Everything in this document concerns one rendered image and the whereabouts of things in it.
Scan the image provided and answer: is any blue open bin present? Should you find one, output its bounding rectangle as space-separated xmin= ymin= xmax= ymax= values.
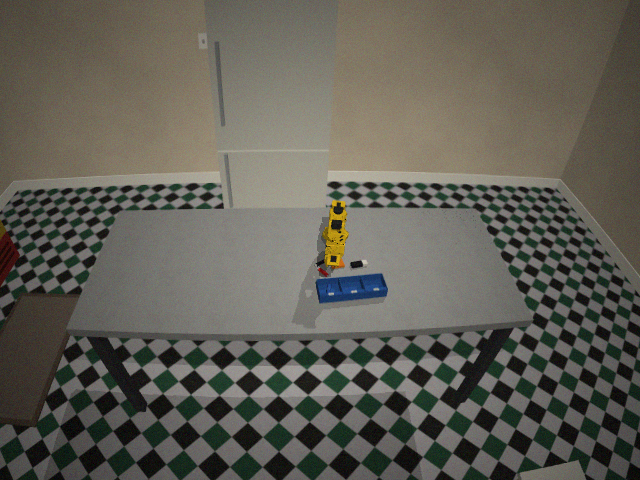
xmin=316 ymin=273 xmax=388 ymax=303

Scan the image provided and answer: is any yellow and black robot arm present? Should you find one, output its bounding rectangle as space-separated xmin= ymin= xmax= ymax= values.
xmin=322 ymin=200 xmax=349 ymax=244

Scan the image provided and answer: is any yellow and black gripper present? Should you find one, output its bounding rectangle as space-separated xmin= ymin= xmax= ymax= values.
xmin=324 ymin=239 xmax=345 ymax=267

